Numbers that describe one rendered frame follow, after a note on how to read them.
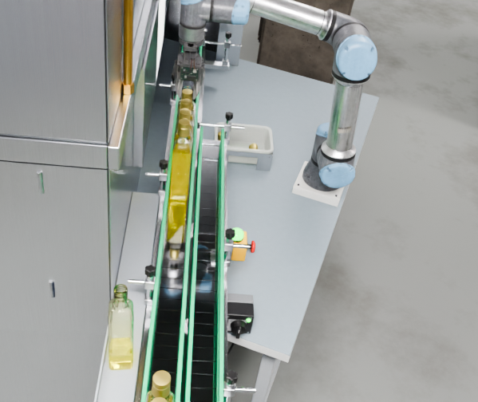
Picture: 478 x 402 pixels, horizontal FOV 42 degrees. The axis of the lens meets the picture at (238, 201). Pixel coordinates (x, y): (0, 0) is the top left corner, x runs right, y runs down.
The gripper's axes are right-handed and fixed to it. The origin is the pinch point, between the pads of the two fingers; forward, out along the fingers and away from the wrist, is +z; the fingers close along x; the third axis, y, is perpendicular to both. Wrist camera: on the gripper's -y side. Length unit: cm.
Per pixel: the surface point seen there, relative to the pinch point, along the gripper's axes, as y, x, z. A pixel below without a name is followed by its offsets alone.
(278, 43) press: -221, 56, 85
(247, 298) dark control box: 55, 22, 32
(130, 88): 44, -13, -26
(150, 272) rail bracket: 64, -5, 15
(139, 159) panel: 17.3, -12.8, 14.4
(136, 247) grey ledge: 42, -10, 27
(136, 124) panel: 17.3, -13.8, 1.6
